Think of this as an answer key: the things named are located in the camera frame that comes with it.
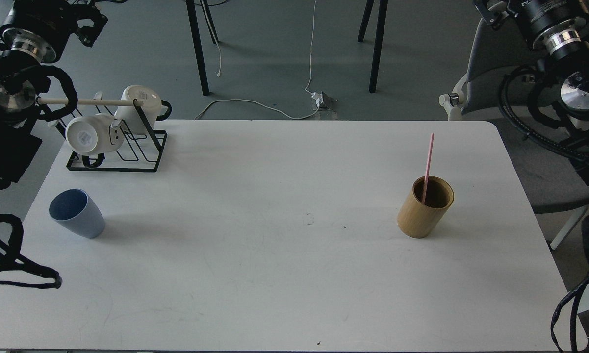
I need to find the black table leg right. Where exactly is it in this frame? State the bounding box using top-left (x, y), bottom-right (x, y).
top-left (357, 0), bottom-right (389, 94)

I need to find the grey office chair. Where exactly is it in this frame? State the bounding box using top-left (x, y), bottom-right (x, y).
top-left (438, 20), bottom-right (589, 250)

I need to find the floor power socket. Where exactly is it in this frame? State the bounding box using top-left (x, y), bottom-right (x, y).
top-left (310, 91), bottom-right (335, 111)

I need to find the white floor cable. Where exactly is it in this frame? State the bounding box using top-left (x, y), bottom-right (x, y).
top-left (194, 0), bottom-right (324, 121)

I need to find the black table leg left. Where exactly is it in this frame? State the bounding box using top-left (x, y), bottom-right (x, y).
top-left (184, 0), bottom-right (219, 96)

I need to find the black table leg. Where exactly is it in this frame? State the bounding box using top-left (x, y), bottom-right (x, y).
top-left (184, 0), bottom-right (219, 96)
top-left (357, 0), bottom-right (389, 94)

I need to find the blue plastic cup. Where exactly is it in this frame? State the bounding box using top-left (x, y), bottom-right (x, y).
top-left (49, 189), bottom-right (106, 239)

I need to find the white mug lying on rack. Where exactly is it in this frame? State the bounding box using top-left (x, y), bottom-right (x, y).
top-left (65, 113), bottom-right (125, 156)

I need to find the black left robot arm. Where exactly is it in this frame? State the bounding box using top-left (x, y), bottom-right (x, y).
top-left (0, 0), bottom-right (108, 190)

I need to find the white mug upright on rack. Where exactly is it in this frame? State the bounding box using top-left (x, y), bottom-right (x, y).
top-left (114, 85), bottom-right (172, 135)

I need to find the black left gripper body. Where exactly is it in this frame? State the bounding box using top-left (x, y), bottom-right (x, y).
top-left (0, 0), bottom-right (86, 63)

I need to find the bamboo cylindrical holder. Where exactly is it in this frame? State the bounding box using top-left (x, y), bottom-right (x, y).
top-left (397, 176), bottom-right (454, 239)

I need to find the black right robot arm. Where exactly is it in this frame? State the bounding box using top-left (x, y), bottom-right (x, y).
top-left (474, 0), bottom-right (589, 188)

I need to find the black wire mug rack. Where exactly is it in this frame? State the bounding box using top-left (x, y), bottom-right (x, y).
top-left (48, 92), bottom-right (167, 173)

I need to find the wooden rack handle rod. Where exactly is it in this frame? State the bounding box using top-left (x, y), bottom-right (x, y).
top-left (36, 97), bottom-right (143, 107)

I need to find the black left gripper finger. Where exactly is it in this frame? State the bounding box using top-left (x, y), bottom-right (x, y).
top-left (76, 10), bottom-right (108, 47)

